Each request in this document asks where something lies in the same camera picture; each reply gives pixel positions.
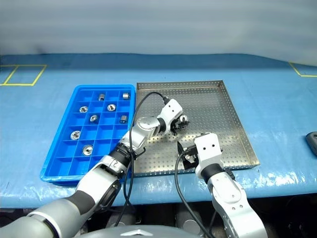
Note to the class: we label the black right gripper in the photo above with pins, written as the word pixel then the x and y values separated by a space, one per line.
pixel 191 151

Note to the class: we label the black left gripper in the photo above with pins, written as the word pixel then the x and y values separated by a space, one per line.
pixel 176 126

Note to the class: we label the small metal roller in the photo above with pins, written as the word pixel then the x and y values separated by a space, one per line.
pixel 83 109
pixel 93 118
pixel 184 118
pixel 123 119
pixel 87 149
pixel 75 135
pixel 101 97
pixel 126 95
pixel 111 107
pixel 187 156

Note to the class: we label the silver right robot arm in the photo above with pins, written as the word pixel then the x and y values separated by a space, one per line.
pixel 230 198

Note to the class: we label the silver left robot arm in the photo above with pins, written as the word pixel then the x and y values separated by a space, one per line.
pixel 141 129

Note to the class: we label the perforated steel tray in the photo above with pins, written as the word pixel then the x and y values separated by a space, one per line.
pixel 223 119

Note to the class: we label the blue compartment tray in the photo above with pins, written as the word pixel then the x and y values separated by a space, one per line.
pixel 62 148

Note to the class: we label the grey rounded housing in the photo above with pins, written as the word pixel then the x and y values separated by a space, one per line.
pixel 128 219
pixel 185 219

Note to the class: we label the grey robot torso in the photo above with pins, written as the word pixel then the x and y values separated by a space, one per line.
pixel 138 233

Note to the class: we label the blue plastic table cover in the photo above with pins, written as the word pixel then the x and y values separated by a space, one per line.
pixel 272 99

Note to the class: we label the black handheld device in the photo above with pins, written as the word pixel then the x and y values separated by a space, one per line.
pixel 312 143

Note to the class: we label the yellow tape rectangle outline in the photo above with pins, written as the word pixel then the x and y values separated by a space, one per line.
pixel 309 76

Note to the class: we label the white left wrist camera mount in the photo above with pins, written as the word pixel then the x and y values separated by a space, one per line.
pixel 172 109

